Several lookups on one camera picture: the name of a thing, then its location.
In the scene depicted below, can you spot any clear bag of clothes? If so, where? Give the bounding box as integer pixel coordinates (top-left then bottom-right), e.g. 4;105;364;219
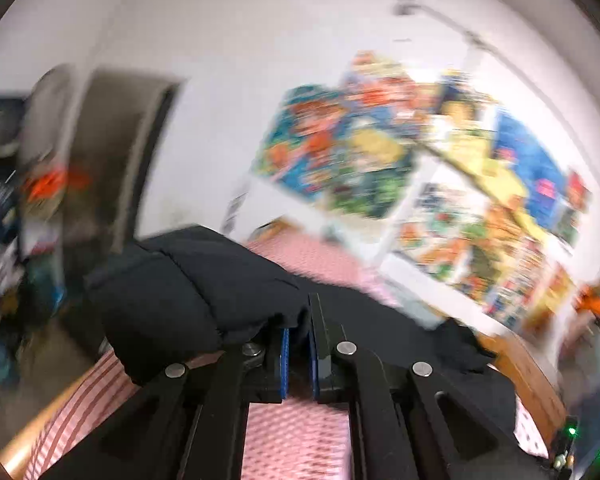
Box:
558;318;600;446

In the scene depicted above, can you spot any city unicorn drawing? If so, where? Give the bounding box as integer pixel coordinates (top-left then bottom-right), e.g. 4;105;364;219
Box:
488;237;546;328

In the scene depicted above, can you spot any grey door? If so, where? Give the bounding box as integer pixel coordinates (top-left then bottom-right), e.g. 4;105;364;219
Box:
61;68;181;264

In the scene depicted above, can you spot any blue sea beach drawing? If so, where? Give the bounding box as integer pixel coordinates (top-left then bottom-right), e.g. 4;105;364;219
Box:
489;110;567;230

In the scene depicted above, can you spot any landscape dinosaur drawing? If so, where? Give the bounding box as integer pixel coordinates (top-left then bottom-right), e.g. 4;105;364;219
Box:
454;204;526;306

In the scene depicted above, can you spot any mermaid girl drawing lower left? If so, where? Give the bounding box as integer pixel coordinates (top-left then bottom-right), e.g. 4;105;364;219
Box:
253;84;349;202

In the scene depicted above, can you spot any red white checkered quilt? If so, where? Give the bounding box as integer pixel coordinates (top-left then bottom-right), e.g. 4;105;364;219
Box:
23;229;399;479

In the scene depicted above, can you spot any blond boy drawing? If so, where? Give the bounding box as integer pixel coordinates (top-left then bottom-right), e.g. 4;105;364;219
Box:
326;125;416;219

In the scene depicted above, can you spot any standing electric fan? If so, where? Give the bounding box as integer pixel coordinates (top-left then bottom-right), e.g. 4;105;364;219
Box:
18;64;74;205

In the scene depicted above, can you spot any orange cloth on bag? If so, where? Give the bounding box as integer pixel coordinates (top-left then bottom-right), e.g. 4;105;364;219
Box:
574;282;600;328

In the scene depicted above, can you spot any yellow bear drawing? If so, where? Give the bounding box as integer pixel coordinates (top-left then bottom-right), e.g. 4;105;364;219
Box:
534;264;573;332

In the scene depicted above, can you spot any yellow moon drawing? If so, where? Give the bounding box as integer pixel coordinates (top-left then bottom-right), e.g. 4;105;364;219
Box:
422;70;500;165

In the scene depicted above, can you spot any black padded jacket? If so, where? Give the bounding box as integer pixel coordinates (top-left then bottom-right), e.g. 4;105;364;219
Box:
85;226;517;434

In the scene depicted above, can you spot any fruit juice drawing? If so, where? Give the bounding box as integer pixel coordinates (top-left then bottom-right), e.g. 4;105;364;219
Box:
392;181;489;284

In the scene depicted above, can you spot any orange girl drawing upper left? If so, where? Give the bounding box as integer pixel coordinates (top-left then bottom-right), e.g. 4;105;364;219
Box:
341;51;428;138

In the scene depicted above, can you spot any pink apple print bedsheet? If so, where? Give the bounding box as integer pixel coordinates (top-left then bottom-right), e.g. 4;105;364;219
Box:
514;396;548;458

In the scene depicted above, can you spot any red haired boy drawing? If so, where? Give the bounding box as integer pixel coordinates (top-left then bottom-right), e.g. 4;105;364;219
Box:
554;170;591;248

